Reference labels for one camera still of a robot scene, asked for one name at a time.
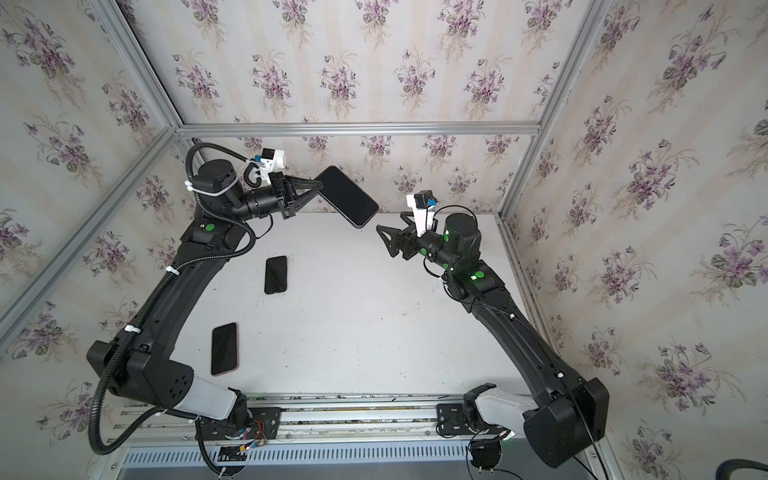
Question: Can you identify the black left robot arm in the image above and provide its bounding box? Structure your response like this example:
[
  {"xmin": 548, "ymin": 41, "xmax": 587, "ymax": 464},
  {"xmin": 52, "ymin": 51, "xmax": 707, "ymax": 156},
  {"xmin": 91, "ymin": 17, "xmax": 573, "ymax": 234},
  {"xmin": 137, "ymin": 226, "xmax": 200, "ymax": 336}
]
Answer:
[{"xmin": 86, "ymin": 142, "xmax": 322, "ymax": 455}]

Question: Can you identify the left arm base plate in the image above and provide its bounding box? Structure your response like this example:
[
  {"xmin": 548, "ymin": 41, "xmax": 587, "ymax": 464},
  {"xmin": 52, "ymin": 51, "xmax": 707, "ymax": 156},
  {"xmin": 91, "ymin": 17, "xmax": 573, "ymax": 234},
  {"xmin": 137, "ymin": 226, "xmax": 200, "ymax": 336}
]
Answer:
[{"xmin": 201, "ymin": 407, "xmax": 283, "ymax": 442}]

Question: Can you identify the aluminium rail front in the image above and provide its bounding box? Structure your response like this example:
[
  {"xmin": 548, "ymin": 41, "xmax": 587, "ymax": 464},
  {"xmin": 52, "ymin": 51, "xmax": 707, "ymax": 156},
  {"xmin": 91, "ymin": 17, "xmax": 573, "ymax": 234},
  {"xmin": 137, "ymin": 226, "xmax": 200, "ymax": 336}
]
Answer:
[{"xmin": 113, "ymin": 392, "xmax": 604, "ymax": 446}]

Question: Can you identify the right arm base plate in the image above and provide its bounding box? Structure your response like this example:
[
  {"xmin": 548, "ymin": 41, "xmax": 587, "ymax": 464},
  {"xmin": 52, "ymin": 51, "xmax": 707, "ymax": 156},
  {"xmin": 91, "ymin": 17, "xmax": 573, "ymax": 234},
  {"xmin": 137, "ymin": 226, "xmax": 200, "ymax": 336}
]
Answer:
[{"xmin": 435, "ymin": 402, "xmax": 517, "ymax": 440}]

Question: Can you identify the white ventilated strip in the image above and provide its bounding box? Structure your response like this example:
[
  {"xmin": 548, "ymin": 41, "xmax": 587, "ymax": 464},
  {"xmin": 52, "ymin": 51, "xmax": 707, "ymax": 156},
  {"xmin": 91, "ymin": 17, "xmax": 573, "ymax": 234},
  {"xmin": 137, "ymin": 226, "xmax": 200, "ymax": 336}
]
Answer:
[{"xmin": 122, "ymin": 439, "xmax": 467, "ymax": 469}]

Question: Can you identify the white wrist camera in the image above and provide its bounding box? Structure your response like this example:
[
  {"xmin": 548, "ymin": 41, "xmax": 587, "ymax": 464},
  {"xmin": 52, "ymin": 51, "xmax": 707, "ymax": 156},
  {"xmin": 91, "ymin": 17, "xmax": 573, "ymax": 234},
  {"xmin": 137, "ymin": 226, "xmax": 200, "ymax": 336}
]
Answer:
[
  {"xmin": 406, "ymin": 190, "xmax": 438, "ymax": 237},
  {"xmin": 251, "ymin": 148, "xmax": 286, "ymax": 175}
]

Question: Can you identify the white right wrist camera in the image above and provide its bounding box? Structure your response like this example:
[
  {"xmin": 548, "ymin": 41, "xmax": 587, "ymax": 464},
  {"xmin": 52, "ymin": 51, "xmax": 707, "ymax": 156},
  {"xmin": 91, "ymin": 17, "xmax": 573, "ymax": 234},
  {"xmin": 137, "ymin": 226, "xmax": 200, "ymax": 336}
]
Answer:
[{"xmin": 406, "ymin": 190, "xmax": 438, "ymax": 237}]

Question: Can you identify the black phone in black case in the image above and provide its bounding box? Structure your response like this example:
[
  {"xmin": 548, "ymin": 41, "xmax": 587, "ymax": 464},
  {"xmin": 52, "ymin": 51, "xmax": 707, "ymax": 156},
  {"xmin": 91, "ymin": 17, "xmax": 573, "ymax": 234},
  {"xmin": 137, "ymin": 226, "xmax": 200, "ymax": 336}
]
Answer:
[{"xmin": 264, "ymin": 255, "xmax": 288, "ymax": 295}]

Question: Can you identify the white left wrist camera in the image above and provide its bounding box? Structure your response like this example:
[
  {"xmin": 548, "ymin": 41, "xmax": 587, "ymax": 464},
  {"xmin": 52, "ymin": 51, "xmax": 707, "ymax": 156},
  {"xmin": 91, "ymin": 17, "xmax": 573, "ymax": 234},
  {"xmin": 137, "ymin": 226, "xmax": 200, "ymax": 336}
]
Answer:
[{"xmin": 251, "ymin": 148, "xmax": 286, "ymax": 175}]

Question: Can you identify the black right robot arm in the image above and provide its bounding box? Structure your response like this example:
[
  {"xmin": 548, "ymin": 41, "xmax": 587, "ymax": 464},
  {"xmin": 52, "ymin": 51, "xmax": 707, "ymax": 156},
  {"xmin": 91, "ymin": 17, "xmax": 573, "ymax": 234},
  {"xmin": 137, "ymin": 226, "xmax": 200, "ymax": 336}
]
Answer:
[{"xmin": 376, "ymin": 210, "xmax": 610, "ymax": 468}]

